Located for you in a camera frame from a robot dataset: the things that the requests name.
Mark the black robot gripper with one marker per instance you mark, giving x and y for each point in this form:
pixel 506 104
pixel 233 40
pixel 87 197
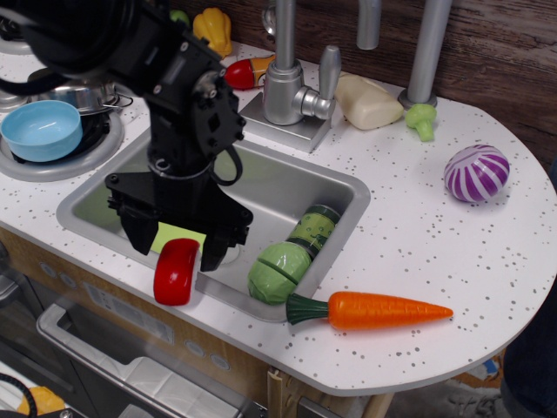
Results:
pixel 143 199

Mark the red and white toy sushi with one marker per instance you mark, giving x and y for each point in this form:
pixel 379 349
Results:
pixel 176 272

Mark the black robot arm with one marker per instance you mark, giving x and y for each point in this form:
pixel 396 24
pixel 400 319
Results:
pixel 194 112

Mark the light green toy plate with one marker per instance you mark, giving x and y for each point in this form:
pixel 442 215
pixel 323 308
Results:
pixel 168 232

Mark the green toy cabbage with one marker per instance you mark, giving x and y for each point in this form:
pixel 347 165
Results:
pixel 277 272

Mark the grey toy sink basin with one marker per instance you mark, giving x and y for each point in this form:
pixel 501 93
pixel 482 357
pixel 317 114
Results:
pixel 275 187

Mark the stove burner front left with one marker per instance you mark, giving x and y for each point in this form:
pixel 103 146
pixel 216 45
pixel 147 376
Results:
pixel 70 166

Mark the green labelled toy can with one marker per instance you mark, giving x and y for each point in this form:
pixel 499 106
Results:
pixel 314 229

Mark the steel toy pot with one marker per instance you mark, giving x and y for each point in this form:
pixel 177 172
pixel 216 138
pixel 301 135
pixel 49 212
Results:
pixel 89 97

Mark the silver toy faucet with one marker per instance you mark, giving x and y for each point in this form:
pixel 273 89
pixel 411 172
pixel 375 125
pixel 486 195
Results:
pixel 288 111

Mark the light blue toy bowl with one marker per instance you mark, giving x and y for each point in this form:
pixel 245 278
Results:
pixel 43 131

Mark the red toy ketchup bottle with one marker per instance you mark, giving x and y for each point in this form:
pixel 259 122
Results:
pixel 247 74

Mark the orange toy carrot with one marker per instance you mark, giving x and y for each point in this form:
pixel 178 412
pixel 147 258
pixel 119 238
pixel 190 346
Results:
pixel 353 311

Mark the yellow object bottom left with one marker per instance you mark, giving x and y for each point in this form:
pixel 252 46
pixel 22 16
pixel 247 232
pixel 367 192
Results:
pixel 46 401

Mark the yellow toy bell pepper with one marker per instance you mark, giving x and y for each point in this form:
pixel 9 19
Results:
pixel 214 26

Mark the green toy apple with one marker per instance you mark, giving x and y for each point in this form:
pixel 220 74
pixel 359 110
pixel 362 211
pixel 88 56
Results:
pixel 180 16

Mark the cream toy bottle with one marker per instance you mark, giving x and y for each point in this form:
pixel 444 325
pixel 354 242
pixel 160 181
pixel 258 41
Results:
pixel 365 104

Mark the green toy broccoli piece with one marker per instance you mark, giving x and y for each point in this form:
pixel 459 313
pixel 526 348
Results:
pixel 420 117

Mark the purple striped toy onion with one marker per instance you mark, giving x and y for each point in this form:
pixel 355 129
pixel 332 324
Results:
pixel 476 173

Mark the silver oven door handle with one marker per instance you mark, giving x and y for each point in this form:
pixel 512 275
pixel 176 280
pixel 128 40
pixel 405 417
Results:
pixel 141 386

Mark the grey hanging handle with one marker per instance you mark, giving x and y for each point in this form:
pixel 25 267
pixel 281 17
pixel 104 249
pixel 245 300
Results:
pixel 369 19

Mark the grey vertical post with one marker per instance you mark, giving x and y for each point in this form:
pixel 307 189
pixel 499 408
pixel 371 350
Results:
pixel 427 55

